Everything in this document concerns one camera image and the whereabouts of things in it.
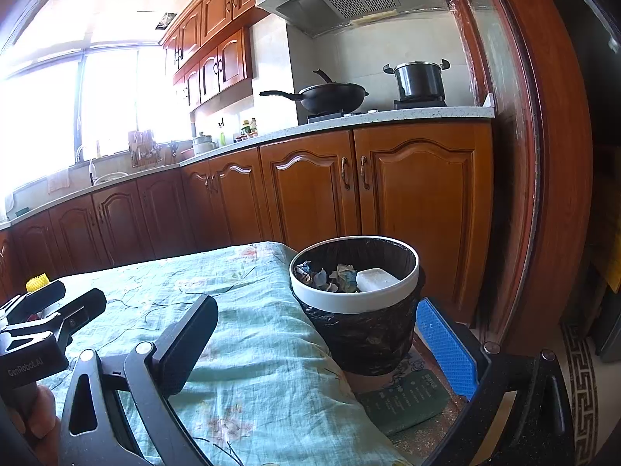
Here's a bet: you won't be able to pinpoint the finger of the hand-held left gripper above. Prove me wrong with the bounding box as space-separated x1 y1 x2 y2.
0 279 66 323
10 287 108 355

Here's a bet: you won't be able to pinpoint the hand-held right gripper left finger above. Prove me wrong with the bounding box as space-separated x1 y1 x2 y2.
58 294 219 466

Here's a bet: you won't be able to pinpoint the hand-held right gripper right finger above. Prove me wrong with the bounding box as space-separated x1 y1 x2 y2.
416 297 590 466

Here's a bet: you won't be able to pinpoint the white trash bin black liner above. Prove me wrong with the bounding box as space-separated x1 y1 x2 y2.
290 235 428 377

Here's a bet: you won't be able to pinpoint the white foam block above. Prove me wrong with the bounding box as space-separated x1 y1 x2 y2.
356 267 399 293

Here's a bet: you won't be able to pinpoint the yellowish paper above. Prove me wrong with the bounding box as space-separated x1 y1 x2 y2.
330 264 357 293

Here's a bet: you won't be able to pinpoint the white printed paper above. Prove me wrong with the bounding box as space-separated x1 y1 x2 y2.
294 261 340 292

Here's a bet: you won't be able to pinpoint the person's left hand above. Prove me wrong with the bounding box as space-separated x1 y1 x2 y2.
7 384 63 452

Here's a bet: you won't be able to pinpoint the teal floral tablecloth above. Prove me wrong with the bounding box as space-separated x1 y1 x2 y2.
29 240 408 466

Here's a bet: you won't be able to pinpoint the dark green booklet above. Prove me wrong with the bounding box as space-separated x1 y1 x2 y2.
359 369 449 438

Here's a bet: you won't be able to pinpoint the kitchen faucet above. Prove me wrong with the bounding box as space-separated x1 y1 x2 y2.
75 144 98 186

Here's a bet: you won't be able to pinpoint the utensil rack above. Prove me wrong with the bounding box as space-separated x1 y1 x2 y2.
127 129 161 166

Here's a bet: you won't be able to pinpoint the wooden base cabinets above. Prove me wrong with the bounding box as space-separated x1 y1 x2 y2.
0 121 494 323

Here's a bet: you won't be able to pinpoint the kitchen window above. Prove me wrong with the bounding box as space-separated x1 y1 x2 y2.
0 43 190 195

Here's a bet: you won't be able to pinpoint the speckled kitchen countertop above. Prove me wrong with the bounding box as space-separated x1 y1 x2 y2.
0 106 496 231

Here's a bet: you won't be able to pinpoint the black gas stove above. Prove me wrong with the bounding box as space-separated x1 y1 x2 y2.
307 96 448 124

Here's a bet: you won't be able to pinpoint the steel cooking pot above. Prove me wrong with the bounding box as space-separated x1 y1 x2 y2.
383 59 451 103

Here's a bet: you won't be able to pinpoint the black wok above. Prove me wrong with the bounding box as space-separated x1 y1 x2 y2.
259 69 369 113

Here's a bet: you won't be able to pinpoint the steel range hood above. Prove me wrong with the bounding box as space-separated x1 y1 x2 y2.
255 0 447 37

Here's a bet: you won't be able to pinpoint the wooden door frame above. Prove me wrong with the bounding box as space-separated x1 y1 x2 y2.
437 0 597 355

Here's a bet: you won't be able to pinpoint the wooden wall cabinets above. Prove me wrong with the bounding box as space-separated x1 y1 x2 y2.
160 0 340 112

